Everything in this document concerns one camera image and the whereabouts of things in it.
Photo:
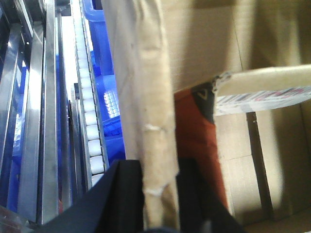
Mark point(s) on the stainless steel shelf frame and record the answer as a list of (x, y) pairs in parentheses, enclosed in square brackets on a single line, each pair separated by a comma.
[(44, 164)]

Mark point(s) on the white barcode shipping label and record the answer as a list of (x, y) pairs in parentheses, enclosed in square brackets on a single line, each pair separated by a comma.
[(261, 101)]

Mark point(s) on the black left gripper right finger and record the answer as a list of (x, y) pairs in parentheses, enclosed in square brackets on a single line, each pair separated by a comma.
[(200, 210)]

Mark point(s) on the red printed cardboard box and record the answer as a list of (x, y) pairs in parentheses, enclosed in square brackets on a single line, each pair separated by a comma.
[(258, 162)]

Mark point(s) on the large plain brown cardboard box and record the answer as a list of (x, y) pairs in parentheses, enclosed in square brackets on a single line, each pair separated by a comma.
[(160, 47)]

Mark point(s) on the blue plastic bin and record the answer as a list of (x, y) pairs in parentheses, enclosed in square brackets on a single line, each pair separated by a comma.
[(105, 80)]

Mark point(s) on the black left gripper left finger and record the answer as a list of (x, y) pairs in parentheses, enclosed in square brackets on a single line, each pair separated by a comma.
[(113, 205)]

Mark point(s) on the white roller conveyor track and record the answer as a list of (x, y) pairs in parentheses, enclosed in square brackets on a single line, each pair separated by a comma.
[(92, 130)]

